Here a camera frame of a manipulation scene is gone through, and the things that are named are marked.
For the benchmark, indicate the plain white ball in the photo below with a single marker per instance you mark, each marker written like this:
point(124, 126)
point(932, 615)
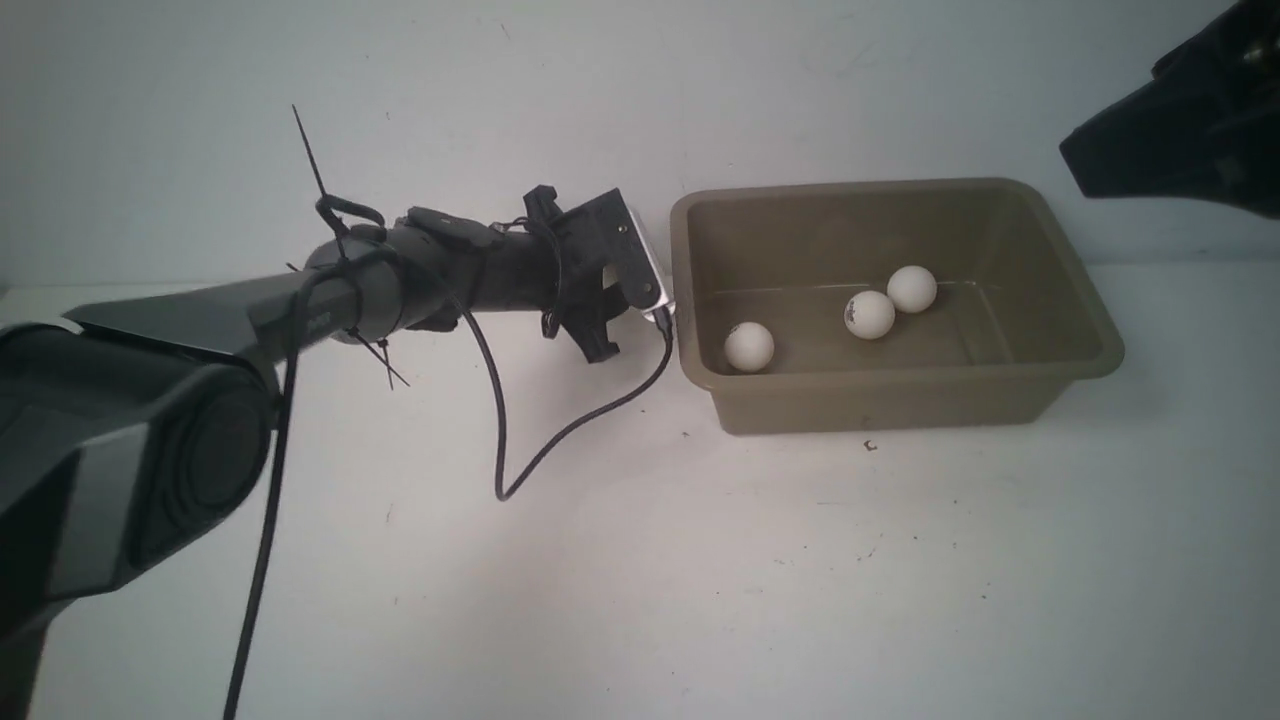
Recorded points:
point(870, 315)
point(912, 289)

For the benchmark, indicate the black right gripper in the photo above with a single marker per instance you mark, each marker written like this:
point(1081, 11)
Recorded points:
point(1204, 127)

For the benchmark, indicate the tan plastic rectangular bin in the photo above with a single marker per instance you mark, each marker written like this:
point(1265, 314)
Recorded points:
point(1016, 322)

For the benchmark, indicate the white logo ball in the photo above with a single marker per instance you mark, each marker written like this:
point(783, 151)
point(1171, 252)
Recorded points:
point(749, 347)

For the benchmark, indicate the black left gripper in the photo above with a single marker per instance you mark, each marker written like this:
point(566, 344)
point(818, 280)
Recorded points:
point(582, 311)

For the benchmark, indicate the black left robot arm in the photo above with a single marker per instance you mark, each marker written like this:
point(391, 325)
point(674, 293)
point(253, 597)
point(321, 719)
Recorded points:
point(139, 425)

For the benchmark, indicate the black cable tie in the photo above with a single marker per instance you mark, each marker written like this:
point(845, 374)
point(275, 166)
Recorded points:
point(329, 207)

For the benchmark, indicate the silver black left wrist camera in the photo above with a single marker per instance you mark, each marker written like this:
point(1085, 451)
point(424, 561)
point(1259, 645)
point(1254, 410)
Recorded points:
point(620, 250)

